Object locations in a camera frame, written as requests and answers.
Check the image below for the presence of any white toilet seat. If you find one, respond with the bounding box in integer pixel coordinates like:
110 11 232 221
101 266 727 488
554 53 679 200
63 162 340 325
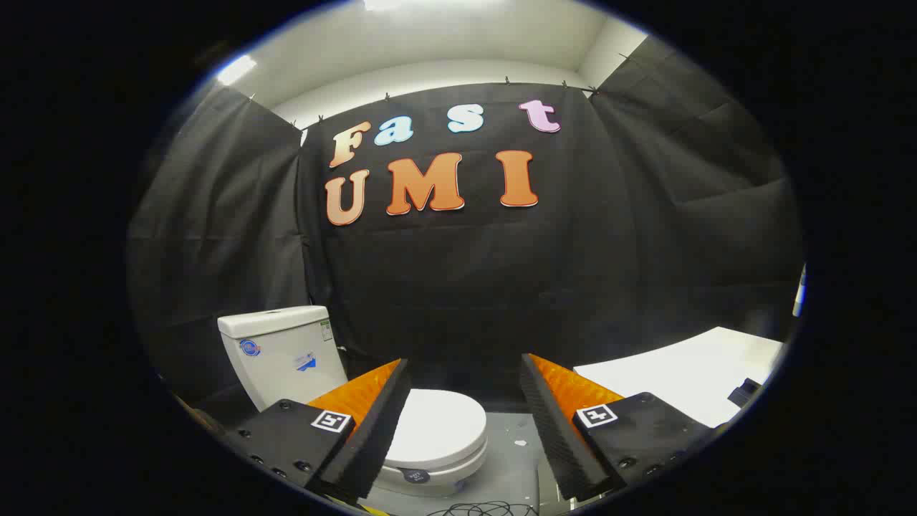
380 439 489 484

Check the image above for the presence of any white toilet lid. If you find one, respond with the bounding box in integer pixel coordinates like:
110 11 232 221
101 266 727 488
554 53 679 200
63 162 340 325
385 388 489 470

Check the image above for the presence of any white toilet with tank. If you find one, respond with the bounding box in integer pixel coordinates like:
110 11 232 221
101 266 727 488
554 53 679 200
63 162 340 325
217 305 489 499

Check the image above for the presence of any black cable bundle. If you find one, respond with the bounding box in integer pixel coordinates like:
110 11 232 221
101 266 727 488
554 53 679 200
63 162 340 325
426 501 539 516

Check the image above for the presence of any white moulded panel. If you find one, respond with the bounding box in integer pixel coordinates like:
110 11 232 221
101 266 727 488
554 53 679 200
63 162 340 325
573 327 786 429

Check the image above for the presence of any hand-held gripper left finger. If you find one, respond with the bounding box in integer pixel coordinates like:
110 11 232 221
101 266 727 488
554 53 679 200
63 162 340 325
215 358 413 506

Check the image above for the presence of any black backdrop cloth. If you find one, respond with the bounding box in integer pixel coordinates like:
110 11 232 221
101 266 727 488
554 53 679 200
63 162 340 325
128 36 803 418

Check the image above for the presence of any small black device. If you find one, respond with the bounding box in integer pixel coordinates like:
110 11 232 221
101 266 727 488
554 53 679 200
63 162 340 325
727 378 763 409

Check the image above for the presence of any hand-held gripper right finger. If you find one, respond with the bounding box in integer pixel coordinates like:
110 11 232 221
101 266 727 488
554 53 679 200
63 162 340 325
519 353 719 502

